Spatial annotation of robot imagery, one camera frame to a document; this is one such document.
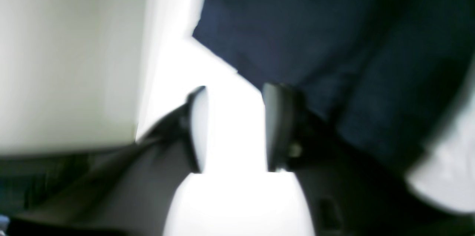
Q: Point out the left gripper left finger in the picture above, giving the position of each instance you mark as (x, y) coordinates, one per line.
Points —
(125, 190)

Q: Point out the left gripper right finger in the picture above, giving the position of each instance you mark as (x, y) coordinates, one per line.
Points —
(347, 193)

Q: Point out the black T-shirt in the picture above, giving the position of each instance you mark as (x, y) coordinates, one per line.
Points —
(380, 73)

